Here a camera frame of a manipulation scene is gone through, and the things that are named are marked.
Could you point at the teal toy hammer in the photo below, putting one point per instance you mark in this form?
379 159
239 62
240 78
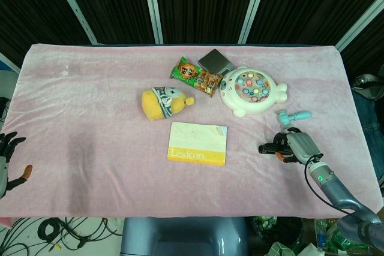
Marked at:
292 116

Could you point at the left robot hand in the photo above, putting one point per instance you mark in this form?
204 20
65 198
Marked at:
6 160

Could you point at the Lexicon yellow white box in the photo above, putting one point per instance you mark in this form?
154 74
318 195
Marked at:
198 144

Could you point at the green snack packet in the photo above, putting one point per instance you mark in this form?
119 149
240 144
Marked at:
195 77

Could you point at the black stapler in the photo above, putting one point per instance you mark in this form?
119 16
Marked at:
270 148

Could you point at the green plastic bottle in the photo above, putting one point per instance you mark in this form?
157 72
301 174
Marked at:
321 233

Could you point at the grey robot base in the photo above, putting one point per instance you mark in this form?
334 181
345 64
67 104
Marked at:
184 236

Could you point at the pink table cloth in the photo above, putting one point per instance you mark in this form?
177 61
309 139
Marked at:
120 148

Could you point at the white fishing game toy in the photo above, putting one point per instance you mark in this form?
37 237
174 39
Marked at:
250 90

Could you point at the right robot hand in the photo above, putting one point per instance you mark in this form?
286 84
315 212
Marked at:
301 146

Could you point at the grey digital scale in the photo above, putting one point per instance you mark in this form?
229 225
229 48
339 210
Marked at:
216 61

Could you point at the yellow plush toy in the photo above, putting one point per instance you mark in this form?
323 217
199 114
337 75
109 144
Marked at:
165 102

